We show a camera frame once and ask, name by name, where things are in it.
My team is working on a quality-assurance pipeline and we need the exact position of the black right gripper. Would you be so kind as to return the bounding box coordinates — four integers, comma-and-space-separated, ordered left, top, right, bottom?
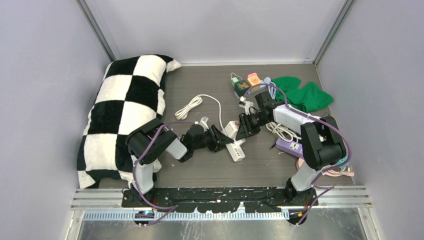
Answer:
236, 112, 271, 141

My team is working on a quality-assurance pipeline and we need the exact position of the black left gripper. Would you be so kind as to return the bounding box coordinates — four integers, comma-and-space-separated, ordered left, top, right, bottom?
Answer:
192, 124, 233, 152

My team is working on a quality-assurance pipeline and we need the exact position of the white tiger cube socket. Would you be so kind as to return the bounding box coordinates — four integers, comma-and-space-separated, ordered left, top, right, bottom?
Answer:
224, 120, 240, 139

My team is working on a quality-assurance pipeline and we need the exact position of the white power strip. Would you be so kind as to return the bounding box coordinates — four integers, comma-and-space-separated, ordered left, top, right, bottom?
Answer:
226, 140, 246, 162

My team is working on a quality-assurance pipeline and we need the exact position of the white charger plug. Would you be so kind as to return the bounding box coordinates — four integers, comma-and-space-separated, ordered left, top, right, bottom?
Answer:
234, 138, 246, 147

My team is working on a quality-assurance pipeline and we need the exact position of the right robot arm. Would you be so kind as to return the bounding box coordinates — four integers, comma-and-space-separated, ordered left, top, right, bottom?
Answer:
235, 92, 347, 205

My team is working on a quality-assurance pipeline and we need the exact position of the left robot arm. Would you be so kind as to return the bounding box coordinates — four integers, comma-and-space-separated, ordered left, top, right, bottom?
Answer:
125, 118, 234, 207

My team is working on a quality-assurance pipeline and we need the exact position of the light green small plug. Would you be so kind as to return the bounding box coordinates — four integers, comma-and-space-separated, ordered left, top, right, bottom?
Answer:
231, 77, 239, 86

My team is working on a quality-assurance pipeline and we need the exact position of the pink small plug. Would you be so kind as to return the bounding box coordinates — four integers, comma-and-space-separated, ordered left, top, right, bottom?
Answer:
247, 72, 258, 78

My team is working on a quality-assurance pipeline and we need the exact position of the pink round socket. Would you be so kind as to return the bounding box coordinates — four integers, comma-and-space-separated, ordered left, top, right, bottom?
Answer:
295, 158, 305, 171

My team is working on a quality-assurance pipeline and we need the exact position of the dark green cube adapter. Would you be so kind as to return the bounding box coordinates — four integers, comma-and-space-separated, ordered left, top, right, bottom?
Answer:
234, 80, 251, 97

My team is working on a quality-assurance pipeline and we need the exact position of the light blue power strip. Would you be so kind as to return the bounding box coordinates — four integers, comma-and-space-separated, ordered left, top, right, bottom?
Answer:
234, 85, 266, 99

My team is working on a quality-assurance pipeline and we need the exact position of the orange cube adapter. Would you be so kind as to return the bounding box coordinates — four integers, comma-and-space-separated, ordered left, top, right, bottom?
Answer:
247, 75, 262, 92

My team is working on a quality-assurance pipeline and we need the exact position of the purple power strip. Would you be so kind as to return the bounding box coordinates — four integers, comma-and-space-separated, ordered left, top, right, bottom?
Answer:
275, 138, 303, 158

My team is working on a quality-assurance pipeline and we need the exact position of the green cloth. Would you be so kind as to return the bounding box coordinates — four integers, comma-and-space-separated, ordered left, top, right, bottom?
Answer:
271, 76, 334, 113

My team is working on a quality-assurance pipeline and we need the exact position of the black white checkered pillow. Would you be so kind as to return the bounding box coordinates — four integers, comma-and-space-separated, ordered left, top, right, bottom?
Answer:
76, 54, 181, 189

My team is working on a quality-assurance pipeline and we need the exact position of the white cable bundle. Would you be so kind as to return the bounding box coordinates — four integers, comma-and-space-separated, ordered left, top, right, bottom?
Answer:
265, 121, 302, 143

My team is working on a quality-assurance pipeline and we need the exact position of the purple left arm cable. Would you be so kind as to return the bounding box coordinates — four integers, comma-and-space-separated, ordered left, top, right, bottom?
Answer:
131, 121, 200, 226

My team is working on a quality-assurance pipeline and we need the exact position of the light blue coiled cable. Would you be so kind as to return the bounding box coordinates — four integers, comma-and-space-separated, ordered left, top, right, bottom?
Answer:
263, 76, 278, 100

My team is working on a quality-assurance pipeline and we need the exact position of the white coiled power cable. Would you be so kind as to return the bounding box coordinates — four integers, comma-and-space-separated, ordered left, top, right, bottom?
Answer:
174, 94, 226, 133

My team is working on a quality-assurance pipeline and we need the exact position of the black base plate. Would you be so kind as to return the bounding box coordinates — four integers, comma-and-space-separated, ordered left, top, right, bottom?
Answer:
121, 186, 318, 214

